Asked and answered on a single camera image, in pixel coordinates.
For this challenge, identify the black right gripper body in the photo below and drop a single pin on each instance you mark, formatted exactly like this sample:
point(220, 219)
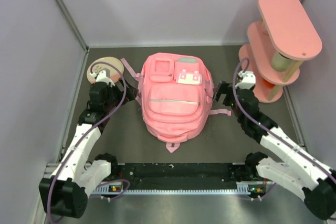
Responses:
point(232, 98)

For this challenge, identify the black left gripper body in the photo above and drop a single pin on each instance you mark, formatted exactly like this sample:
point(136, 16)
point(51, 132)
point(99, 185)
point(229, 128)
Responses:
point(115, 97)

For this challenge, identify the pink student backpack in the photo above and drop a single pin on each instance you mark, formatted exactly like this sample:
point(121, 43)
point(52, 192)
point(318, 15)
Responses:
point(176, 94)

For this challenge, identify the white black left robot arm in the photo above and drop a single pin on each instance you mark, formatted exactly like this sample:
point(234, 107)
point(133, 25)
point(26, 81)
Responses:
point(66, 192)

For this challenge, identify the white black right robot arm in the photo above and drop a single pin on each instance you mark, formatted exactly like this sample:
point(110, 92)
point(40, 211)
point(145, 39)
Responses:
point(298, 172)

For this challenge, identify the cream and pink plate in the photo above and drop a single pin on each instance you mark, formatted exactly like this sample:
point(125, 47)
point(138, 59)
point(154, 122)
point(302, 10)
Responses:
point(114, 65)

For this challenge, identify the orange bowl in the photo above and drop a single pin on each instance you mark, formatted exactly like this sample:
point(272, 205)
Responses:
point(267, 83)

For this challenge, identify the pale green cup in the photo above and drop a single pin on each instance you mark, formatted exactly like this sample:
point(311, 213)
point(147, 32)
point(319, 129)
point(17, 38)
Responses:
point(280, 62)

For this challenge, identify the pink three-tier wooden shelf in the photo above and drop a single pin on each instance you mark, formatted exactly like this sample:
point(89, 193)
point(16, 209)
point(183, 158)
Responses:
point(285, 27)

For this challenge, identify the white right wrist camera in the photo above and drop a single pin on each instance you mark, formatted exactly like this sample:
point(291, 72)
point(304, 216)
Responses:
point(246, 80)

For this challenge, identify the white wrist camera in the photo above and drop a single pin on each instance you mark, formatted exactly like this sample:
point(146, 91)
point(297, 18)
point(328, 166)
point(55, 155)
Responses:
point(103, 76)
point(246, 80)

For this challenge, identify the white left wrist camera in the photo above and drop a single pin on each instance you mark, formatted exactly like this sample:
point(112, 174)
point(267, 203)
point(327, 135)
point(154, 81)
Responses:
point(103, 76)

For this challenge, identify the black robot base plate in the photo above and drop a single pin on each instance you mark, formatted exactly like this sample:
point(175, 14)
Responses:
point(187, 176)

